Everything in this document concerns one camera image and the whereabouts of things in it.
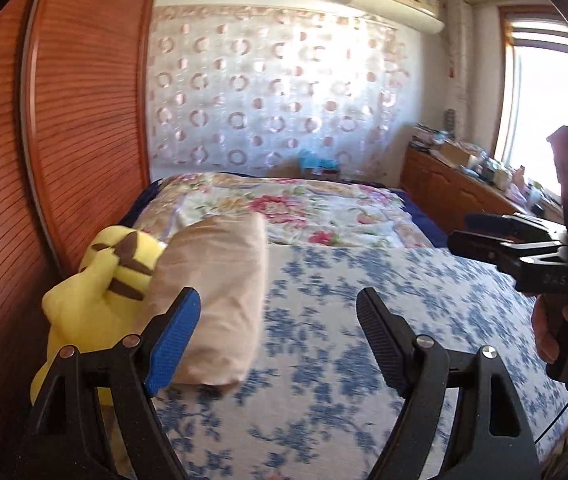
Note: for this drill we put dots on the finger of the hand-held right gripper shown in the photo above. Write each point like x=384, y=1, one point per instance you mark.
x=493, y=221
x=483, y=250

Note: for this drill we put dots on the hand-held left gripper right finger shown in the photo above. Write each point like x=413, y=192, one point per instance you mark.
x=381, y=345

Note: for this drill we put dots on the blue toy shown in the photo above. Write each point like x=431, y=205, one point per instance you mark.
x=314, y=160

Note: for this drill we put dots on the stack of papers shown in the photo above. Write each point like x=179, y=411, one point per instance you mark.
x=426, y=137

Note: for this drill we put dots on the person's right hand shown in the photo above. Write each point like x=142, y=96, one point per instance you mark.
x=543, y=330

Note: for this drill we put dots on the dark oval object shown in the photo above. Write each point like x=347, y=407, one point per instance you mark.
x=450, y=120

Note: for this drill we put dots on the pink bottle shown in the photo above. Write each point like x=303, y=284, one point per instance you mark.
x=519, y=181

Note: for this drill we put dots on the window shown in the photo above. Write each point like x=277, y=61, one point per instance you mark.
x=538, y=110

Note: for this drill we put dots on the pink floral quilt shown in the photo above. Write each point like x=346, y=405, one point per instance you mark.
x=289, y=210

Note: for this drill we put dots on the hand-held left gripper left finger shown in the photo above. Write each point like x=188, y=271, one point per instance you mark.
x=171, y=345

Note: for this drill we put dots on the beige printed t-shirt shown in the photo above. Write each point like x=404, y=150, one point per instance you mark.
x=214, y=285

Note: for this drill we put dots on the yellow plush toy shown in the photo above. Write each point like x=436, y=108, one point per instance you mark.
x=89, y=300

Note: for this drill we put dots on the wooden louvered wardrobe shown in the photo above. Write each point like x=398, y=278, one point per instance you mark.
x=79, y=110

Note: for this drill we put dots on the white tied window curtain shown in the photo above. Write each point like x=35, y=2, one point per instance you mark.
x=458, y=50

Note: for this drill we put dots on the circle patterned sheer curtain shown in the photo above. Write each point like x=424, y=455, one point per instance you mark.
x=264, y=95

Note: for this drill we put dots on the blue floral bedsheet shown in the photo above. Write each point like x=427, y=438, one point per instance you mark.
x=339, y=310

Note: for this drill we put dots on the wooden low cabinet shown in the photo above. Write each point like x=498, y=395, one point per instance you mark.
x=438, y=195

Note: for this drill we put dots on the cardboard box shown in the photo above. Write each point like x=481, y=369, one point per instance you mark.
x=451, y=155

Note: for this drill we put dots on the wall air conditioner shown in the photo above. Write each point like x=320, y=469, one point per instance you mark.
x=403, y=15

